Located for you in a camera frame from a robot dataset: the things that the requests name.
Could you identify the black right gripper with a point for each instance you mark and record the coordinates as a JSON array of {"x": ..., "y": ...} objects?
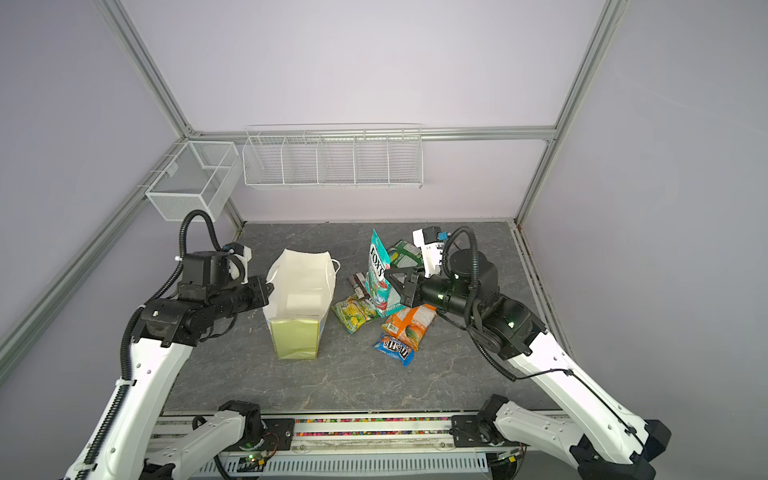
[{"x": 415, "y": 292}]

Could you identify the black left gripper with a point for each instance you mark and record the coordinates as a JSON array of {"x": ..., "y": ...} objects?
[{"x": 261, "y": 296}]

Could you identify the pink-teal Fox's candy packet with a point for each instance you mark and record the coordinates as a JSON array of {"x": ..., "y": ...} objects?
[{"x": 382, "y": 297}]

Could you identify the blue M&M's packet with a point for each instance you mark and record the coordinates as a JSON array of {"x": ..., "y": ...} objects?
[{"x": 394, "y": 348}]

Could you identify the white and green paper bag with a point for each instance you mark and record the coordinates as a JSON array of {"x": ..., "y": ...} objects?
[{"x": 304, "y": 286}]

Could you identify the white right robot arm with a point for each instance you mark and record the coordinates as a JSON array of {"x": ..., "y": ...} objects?
[{"x": 518, "y": 344}]

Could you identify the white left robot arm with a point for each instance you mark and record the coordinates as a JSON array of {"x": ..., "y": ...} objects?
[{"x": 210, "y": 283}]

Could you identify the green Fox's candy packet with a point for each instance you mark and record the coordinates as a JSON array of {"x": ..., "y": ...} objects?
[{"x": 405, "y": 255}]

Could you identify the orange Fox's candy packet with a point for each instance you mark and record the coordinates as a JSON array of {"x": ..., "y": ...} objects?
[{"x": 409, "y": 325}]

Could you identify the yellow-green Fox's candy packet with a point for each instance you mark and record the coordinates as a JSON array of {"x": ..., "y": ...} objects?
[{"x": 354, "y": 312}]

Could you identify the small white mesh basket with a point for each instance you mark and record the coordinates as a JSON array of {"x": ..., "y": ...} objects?
[{"x": 201, "y": 175}]

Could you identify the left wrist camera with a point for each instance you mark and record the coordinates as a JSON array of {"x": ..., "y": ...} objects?
[{"x": 238, "y": 257}]

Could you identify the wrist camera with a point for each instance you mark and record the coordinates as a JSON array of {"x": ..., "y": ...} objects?
[
  {"x": 238, "y": 257},
  {"x": 431, "y": 241}
]

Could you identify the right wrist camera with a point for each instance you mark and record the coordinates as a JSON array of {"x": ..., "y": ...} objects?
[{"x": 431, "y": 241}]

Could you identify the long white wire shelf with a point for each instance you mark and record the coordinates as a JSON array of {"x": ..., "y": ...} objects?
[{"x": 333, "y": 155}]

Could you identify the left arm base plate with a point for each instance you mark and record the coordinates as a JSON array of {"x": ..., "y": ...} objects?
[{"x": 271, "y": 434}]

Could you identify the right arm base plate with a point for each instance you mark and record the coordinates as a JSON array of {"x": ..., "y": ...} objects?
[{"x": 472, "y": 431}]

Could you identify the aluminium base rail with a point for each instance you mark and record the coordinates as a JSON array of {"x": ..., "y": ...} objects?
[{"x": 412, "y": 432}]

